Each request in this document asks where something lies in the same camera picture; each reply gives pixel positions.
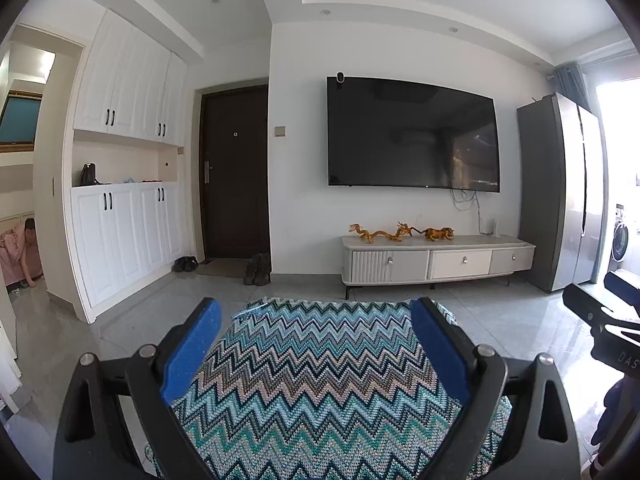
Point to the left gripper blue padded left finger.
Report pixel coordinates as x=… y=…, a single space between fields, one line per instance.
x=184 y=349

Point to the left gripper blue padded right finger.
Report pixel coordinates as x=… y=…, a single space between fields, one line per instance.
x=445 y=345

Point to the black shoes pair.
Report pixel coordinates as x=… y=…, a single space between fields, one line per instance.
x=185 y=264

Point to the washing machine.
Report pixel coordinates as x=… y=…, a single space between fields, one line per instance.
x=621 y=238

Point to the white TV cabinet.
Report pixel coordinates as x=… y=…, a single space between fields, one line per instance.
x=418 y=261

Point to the brown boots pair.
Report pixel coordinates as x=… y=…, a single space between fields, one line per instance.
x=258 y=270

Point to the teal zigzag rug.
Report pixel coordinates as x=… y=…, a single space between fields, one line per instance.
x=300 y=389

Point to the golden tiger figurine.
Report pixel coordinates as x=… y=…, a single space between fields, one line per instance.
x=435 y=235

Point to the white lower shoe cabinet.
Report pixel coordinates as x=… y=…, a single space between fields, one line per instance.
x=126 y=236

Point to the golden dragon figurine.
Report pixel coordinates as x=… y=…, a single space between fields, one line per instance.
x=403 y=230

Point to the black handbag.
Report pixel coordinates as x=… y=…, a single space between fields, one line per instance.
x=88 y=175

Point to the person in pink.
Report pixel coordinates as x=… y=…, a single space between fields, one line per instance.
x=20 y=260

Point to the grey double-door refrigerator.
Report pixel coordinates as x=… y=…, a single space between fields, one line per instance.
x=562 y=191

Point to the dark brown entrance door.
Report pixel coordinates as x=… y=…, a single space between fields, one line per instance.
x=234 y=176

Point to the blue grey curtain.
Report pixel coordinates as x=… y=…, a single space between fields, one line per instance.
x=569 y=81

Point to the framed teal picture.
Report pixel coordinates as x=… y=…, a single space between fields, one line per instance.
x=19 y=119

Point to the white wall charger device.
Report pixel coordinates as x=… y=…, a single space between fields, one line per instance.
x=495 y=228

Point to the large black wall television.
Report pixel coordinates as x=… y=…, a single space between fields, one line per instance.
x=401 y=134

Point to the white upper wall cabinet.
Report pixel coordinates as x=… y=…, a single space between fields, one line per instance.
x=132 y=86

